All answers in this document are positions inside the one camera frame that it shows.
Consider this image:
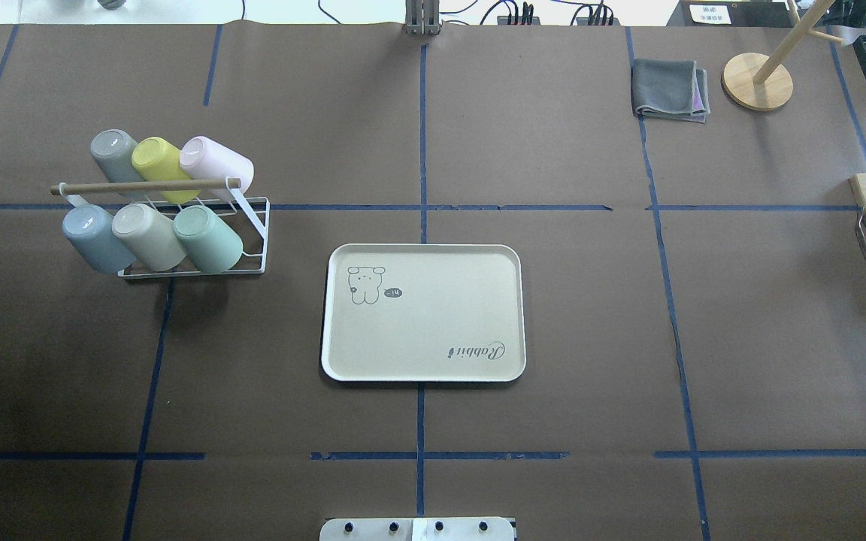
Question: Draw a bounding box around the grey folded cloth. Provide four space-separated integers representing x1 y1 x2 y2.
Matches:
630 58 711 123

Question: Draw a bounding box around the blue cup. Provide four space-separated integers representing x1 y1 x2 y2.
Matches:
62 204 135 274

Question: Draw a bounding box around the aluminium frame post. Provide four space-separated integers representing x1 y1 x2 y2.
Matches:
404 0 442 35

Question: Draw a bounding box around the grey cup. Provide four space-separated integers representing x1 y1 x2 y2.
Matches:
89 128 145 183

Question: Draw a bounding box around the wooden mug tree stand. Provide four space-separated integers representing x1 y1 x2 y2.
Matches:
719 1 848 112

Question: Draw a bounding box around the beige cup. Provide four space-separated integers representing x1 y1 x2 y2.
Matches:
111 203 186 273

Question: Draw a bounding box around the pink cup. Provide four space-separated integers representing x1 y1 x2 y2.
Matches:
178 136 255 194

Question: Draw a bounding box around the cream rabbit tray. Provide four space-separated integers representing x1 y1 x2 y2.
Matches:
320 243 527 383

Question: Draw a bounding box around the white camera pole base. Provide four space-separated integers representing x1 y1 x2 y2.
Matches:
319 516 518 540

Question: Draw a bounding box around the white wire cup rack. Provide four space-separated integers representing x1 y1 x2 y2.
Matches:
50 177 271 280

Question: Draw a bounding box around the yellow cup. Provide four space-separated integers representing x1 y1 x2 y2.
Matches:
131 137 190 182

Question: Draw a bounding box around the black power box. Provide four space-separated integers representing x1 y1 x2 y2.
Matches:
666 1 793 28

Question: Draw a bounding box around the green cup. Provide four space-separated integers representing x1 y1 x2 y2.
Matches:
173 205 244 274

